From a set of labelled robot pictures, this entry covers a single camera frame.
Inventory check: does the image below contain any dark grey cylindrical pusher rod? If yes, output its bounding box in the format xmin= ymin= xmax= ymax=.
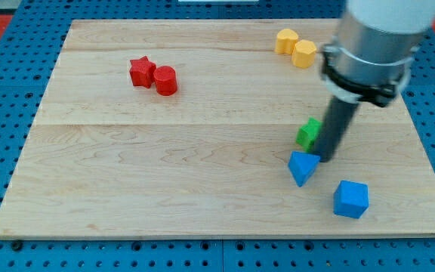
xmin=313 ymin=97 xmax=359 ymax=162

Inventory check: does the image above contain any blue cube block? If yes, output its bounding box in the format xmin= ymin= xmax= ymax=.
xmin=333 ymin=180 xmax=369 ymax=219

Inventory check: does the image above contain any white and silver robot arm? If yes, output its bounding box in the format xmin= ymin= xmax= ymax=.
xmin=311 ymin=0 xmax=435 ymax=162

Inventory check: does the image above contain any blue triangle block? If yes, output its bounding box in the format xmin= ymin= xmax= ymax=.
xmin=288 ymin=151 xmax=321 ymax=187

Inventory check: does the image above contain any green star block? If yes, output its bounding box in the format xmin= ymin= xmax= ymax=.
xmin=295 ymin=117 xmax=322 ymax=152

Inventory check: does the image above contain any yellow hexagon block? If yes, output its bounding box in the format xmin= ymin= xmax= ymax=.
xmin=292 ymin=39 xmax=317 ymax=69

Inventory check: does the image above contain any yellow heart block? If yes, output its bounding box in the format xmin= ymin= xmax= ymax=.
xmin=274 ymin=28 xmax=299 ymax=55

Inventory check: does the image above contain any red cylinder block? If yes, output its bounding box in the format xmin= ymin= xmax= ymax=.
xmin=153 ymin=66 xmax=177 ymax=96

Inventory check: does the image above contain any light wooden board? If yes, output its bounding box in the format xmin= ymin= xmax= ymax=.
xmin=0 ymin=19 xmax=435 ymax=240

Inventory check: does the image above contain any red star block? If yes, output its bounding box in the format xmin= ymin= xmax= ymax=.
xmin=129 ymin=56 xmax=156 ymax=88

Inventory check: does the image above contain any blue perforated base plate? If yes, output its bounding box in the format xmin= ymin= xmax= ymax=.
xmin=0 ymin=0 xmax=435 ymax=271

